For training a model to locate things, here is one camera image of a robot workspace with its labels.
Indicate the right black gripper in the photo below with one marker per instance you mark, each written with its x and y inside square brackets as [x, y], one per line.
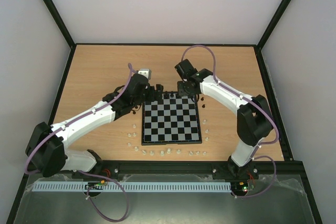
[185, 89]

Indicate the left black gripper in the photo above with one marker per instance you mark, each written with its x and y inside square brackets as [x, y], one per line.
[159, 91]

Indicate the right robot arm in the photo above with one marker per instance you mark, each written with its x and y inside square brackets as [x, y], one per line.
[254, 121]

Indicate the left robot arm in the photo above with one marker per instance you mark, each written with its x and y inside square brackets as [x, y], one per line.
[49, 146]

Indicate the black and white chessboard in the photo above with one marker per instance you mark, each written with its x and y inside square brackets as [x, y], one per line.
[171, 121]

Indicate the clear plastic sheet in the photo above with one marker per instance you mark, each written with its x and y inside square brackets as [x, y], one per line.
[281, 202]

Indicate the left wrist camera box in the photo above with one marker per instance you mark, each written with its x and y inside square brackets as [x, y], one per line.
[145, 72]

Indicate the black aluminium rail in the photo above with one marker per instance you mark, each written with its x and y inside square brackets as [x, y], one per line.
[219, 170]

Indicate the white slotted cable duct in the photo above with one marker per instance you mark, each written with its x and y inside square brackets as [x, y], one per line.
[135, 187]

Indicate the black cage frame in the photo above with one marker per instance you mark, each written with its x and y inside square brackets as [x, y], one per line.
[299, 52]

